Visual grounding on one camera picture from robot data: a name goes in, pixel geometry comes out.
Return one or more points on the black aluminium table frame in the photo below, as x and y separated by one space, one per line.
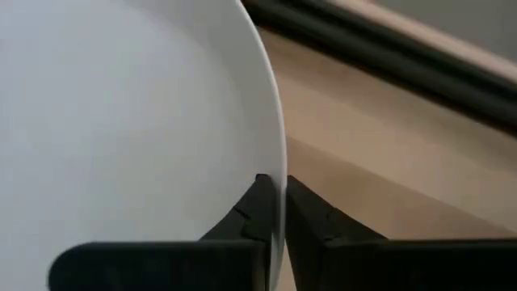
383 52

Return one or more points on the white plate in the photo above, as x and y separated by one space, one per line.
121 121

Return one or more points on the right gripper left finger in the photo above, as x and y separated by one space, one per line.
161 266

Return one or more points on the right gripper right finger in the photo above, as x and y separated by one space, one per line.
363 262

